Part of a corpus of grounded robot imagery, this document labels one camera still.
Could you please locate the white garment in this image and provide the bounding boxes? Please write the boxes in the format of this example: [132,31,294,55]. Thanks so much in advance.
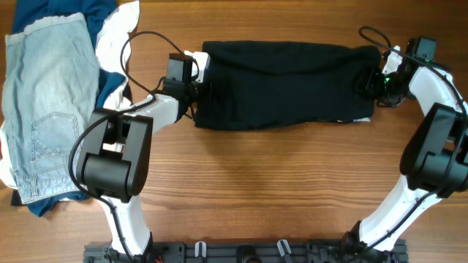
[0,0,141,202]

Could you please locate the light blue denim shorts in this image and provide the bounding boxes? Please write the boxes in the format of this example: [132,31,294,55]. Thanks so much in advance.
[1,13,99,204]

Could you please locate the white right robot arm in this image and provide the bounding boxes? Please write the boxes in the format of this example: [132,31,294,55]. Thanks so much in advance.
[342,66,467,256]

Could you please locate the dark blue garment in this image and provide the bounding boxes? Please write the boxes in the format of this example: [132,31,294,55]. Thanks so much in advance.
[10,0,127,217]

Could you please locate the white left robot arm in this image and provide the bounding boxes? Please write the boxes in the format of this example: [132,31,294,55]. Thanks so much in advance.
[69,78,211,262]

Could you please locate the black shorts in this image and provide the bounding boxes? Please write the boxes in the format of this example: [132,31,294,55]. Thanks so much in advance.
[195,41,380,130]

